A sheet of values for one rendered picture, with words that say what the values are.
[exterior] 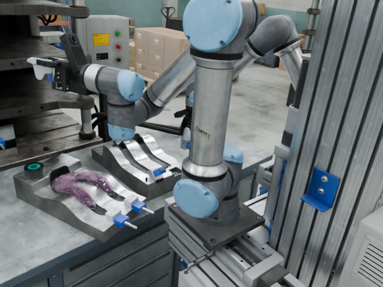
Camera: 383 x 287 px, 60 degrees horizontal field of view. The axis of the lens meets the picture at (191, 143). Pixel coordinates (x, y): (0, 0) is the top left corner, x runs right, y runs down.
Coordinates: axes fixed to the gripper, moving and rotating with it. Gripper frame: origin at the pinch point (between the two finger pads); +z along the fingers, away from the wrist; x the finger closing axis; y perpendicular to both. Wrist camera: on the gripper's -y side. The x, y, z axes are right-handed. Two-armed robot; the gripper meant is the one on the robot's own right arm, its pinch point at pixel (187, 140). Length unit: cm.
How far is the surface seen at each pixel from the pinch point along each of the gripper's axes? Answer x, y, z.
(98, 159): -36.1, -28.0, 12.1
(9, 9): -56, -70, -57
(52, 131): -38, -83, 16
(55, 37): 78, -346, 4
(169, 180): -23.5, 14.3, 8.7
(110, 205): -54, 13, 9
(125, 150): -28.7, -14.5, 3.3
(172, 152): 3.9, -15.1, 15.0
